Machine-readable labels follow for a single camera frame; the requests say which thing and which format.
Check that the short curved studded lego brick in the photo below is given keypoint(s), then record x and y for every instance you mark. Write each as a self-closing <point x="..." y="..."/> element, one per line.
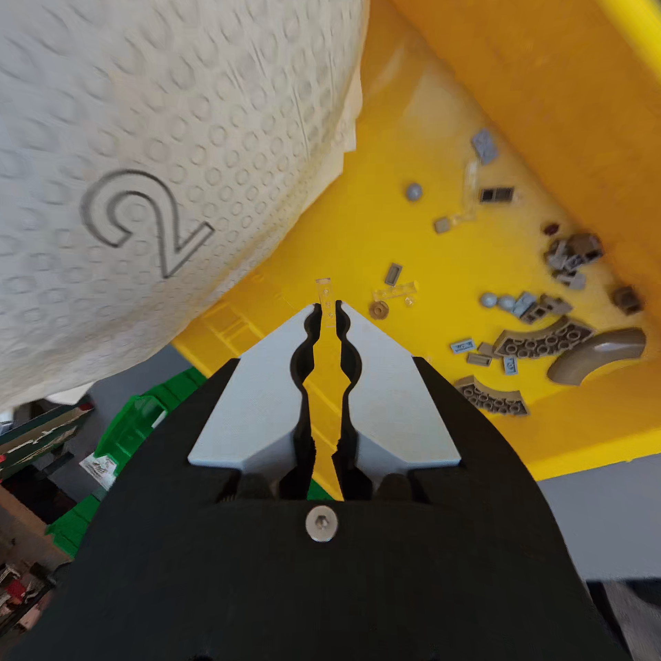
<point x="493" y="397"/>

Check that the pile of mixed small parts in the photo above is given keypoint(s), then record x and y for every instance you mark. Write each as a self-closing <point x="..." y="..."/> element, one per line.
<point x="20" y="591"/>

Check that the dark grey lego plate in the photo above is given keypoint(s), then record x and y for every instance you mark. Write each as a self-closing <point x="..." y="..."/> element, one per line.
<point x="485" y="144"/>

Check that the dark green printed box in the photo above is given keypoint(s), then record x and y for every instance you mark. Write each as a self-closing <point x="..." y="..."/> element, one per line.
<point x="41" y="436"/>

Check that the dark tan lego tile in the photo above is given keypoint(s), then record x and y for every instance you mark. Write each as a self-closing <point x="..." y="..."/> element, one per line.
<point x="393" y="274"/>
<point x="485" y="349"/>
<point x="479" y="359"/>

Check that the dark tan hollow lego brick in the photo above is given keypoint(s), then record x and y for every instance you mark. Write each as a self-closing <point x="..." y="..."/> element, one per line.
<point x="537" y="313"/>

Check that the dark red small lego piece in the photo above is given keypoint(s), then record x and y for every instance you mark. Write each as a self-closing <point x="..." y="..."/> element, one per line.
<point x="551" y="228"/>

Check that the pile of dark tan pieces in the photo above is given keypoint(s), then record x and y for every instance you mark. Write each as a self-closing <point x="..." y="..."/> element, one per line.
<point x="576" y="255"/>

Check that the brown cardboard piece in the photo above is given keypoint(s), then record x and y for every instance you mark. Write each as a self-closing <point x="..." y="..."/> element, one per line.
<point x="20" y="521"/>

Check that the light blue-grey lego plate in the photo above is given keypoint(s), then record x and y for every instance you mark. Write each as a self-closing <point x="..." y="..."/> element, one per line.
<point x="524" y="304"/>

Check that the long transparent lego plate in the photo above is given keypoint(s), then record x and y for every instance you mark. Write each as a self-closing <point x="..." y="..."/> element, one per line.
<point x="471" y="183"/>

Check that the green plastic bin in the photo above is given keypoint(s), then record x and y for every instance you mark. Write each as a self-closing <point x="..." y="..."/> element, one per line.
<point x="124" y="434"/>

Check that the tan square lego tile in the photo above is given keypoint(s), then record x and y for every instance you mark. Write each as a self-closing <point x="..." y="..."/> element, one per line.
<point x="442" y="225"/>

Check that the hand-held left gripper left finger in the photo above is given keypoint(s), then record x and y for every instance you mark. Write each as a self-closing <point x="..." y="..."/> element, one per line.
<point x="253" y="408"/>

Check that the grey lego ball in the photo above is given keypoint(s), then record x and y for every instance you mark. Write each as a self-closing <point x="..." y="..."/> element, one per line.
<point x="413" y="191"/>
<point x="506" y="302"/>
<point x="488" y="300"/>

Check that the smooth curved dark tan brick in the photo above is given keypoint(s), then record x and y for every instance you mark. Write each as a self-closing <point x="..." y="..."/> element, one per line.
<point x="599" y="356"/>

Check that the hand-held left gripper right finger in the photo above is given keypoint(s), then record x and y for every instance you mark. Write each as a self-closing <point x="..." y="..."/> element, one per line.
<point x="397" y="408"/>

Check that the white circle-printed paper bag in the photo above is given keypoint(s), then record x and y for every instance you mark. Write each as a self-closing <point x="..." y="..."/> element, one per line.
<point x="155" y="103"/>

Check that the tan round lego plate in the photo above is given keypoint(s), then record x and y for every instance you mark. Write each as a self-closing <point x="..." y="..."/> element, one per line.
<point x="379" y="310"/>

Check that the dark tan single lego brick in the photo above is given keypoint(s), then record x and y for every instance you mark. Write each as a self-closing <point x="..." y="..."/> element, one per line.
<point x="627" y="299"/>

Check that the yellow plastic bin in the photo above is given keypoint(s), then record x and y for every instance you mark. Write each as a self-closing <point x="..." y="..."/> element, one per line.
<point x="372" y="206"/>

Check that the blue-grey lego tile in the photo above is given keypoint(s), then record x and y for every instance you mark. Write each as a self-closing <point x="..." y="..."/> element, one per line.
<point x="462" y="345"/>
<point x="510" y="365"/>

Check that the dark tan two-hole lego brick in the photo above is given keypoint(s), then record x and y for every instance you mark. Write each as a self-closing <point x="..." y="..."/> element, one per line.
<point x="497" y="194"/>

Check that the dark tan lego slope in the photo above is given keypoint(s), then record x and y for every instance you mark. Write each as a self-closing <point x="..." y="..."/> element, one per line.
<point x="558" y="304"/>

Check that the white printed label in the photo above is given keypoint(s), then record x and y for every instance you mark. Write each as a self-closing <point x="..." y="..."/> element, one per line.
<point x="98" y="469"/>

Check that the long curved studded lego brick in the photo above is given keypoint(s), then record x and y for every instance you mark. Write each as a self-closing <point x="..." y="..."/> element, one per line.
<point x="542" y="340"/>

